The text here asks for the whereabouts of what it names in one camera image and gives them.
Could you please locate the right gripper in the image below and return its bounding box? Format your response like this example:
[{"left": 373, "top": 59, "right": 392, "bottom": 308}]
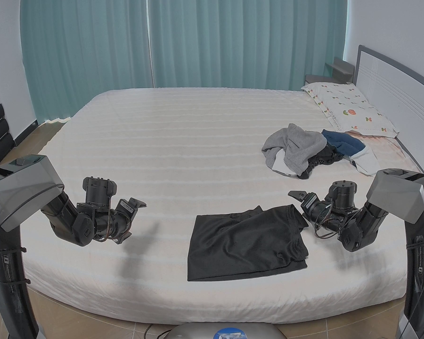
[{"left": 288, "top": 190, "right": 334, "bottom": 231}]

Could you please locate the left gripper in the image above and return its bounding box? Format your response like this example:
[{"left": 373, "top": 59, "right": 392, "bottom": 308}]
[{"left": 104, "top": 197, "right": 148, "bottom": 244}]

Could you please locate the black polo shirt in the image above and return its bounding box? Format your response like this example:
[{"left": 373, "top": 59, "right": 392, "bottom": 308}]
[{"left": 187, "top": 205, "right": 310, "bottom": 282}]

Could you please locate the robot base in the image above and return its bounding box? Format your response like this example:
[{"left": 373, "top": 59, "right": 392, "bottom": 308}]
[{"left": 161, "top": 323, "right": 280, "bottom": 339}]

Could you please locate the pile of clothes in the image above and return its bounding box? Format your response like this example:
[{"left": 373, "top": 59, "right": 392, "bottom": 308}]
[{"left": 261, "top": 123, "right": 380, "bottom": 180}]

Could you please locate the bed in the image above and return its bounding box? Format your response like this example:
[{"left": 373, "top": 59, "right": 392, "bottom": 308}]
[{"left": 20, "top": 44, "right": 424, "bottom": 326}]

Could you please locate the white printed pillow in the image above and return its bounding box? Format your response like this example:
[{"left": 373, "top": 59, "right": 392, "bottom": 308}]
[{"left": 301, "top": 81, "right": 400, "bottom": 138}]

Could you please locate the grey bedside table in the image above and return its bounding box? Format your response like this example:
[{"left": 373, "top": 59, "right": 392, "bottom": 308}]
[{"left": 305, "top": 57, "right": 355, "bottom": 85}]

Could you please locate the blue-green curtain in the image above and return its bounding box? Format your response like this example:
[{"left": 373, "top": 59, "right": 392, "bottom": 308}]
[
  {"left": 19, "top": 0, "right": 156, "bottom": 121},
  {"left": 147, "top": 0, "right": 348, "bottom": 91}
]

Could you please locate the black cable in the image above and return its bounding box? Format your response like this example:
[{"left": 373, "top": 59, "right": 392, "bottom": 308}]
[
  {"left": 314, "top": 221, "right": 340, "bottom": 240},
  {"left": 0, "top": 184, "right": 64, "bottom": 282}
]

